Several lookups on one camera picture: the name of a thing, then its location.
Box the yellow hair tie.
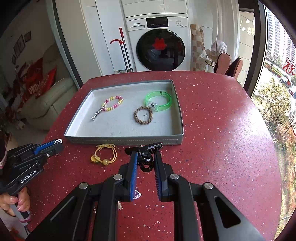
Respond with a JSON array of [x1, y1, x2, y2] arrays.
[[90, 143, 117, 166]]

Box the small pink silver charm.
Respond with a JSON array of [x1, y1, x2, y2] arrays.
[[133, 189, 142, 200]]

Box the black hair claw clip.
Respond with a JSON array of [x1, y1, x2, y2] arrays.
[[125, 142, 163, 173]]

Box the grey shallow jewelry tray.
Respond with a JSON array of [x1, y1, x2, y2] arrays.
[[64, 80, 184, 146]]

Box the person's left hand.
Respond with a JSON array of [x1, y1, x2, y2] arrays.
[[0, 187, 31, 216]]

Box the cream leather sofa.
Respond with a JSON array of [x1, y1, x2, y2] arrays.
[[20, 43, 77, 130]]

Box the red printed cushion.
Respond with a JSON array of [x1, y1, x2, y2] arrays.
[[22, 57, 57, 103]]

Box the green translucent bangle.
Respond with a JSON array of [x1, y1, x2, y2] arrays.
[[144, 91, 172, 112]]

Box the white tall cabinet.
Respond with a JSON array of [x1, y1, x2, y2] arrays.
[[53, 1, 126, 83]]

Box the white front-load washing machine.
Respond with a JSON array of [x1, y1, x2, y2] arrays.
[[125, 13, 191, 72]]

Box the brown chair far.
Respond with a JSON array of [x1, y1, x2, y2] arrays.
[[225, 57, 243, 79]]

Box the brown chair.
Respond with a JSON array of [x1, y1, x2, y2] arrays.
[[214, 53, 231, 75], [225, 57, 243, 79]]

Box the brown chair near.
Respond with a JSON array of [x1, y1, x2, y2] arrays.
[[214, 53, 231, 75]]

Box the white dryer on top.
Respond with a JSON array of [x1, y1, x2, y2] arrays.
[[121, 0, 188, 18]]

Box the white cloth on chair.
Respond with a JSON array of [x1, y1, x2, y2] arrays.
[[197, 40, 228, 70]]

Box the checkered folded board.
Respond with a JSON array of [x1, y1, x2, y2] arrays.
[[190, 24, 206, 71]]

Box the white curtain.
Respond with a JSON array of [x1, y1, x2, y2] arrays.
[[210, 0, 240, 60]]

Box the silver keychain clasp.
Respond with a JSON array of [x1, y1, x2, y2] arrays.
[[91, 103, 106, 121]]

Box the pink yellow beaded bracelet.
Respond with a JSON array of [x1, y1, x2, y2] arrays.
[[102, 95, 125, 112]]

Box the brown braided bracelet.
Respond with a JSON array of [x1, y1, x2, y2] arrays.
[[133, 105, 154, 126]]

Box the framed wall pictures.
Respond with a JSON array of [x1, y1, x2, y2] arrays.
[[11, 31, 32, 65]]

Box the red handled mop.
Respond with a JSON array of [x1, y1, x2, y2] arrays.
[[110, 27, 133, 73]]

